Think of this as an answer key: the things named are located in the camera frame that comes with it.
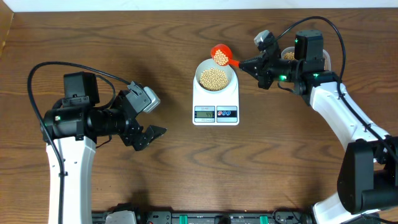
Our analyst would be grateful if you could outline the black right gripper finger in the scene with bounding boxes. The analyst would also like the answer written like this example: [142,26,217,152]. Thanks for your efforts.
[239,56,264,68]
[241,65,260,80]

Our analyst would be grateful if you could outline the red plastic measuring scoop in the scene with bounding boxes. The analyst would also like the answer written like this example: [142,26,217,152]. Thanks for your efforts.
[211,44,239,67]

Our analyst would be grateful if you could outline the grey round bowl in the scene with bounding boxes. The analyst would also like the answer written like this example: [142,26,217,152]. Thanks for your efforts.
[194,58,234,90]

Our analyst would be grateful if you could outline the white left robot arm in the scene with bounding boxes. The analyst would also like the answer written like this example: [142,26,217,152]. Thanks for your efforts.
[42,72,166,223]

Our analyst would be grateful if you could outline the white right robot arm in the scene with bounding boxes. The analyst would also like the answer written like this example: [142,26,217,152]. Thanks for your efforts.
[239,30,397,223]

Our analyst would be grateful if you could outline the soybeans in grey bowl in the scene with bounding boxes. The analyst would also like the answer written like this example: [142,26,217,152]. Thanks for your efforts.
[199,68,229,91]

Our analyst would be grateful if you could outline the white digital kitchen scale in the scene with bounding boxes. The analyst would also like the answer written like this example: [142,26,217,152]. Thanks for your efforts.
[192,71,239,126]

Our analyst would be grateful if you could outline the clear container of soybeans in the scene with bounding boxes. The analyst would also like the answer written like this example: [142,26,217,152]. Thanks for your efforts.
[281,47,331,70]

